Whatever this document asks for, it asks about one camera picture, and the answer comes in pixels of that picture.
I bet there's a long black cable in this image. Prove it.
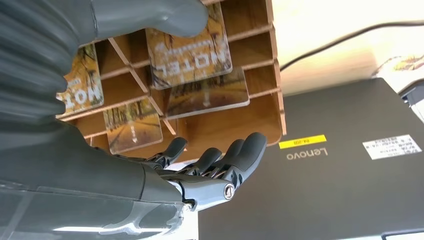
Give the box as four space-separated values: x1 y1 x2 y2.
279 20 424 72

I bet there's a key card with HOTEL print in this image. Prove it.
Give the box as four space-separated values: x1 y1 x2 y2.
145 2 233 91
55 43 105 119

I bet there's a grey laptop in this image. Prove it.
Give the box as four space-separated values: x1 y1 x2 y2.
198 77 424 240

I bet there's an autumn picture key card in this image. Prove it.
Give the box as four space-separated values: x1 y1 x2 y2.
373 54 424 80

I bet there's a wooden card organizer tray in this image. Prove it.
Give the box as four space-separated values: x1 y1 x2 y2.
54 0 287 163

